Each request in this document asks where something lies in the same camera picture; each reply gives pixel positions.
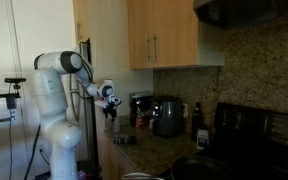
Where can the wooden cabinet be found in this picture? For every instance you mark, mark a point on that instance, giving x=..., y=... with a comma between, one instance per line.
x=114, y=163
x=162, y=33

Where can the wooden upper cabinet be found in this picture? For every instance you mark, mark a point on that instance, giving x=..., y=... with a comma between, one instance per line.
x=162, y=33

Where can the range hood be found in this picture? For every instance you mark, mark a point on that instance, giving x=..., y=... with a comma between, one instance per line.
x=228, y=14

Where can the black frying pan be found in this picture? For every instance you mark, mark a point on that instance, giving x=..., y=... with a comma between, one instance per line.
x=190, y=168

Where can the black coffee maker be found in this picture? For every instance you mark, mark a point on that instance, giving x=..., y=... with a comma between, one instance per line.
x=140, y=108

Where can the camera on tripod stand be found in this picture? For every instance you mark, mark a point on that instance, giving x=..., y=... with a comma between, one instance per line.
x=11, y=97

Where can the black kitchen stove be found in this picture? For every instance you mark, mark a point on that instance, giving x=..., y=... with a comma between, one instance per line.
x=251, y=142

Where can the dark glass bottle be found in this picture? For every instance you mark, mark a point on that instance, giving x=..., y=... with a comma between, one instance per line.
x=196, y=121

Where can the black stereo camera on counter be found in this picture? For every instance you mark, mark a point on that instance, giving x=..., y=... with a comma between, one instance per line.
x=125, y=140

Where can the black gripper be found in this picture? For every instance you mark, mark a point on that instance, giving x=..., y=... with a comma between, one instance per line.
x=111, y=108

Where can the wooden lower cabinet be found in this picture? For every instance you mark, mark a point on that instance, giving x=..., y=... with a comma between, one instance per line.
x=114, y=163

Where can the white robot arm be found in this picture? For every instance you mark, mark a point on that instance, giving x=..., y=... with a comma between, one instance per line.
x=50, y=96

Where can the small white salt box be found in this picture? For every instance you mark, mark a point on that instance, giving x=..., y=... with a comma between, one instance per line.
x=202, y=138

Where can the stainless steel refrigerator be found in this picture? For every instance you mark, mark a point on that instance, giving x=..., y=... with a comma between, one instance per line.
x=84, y=114

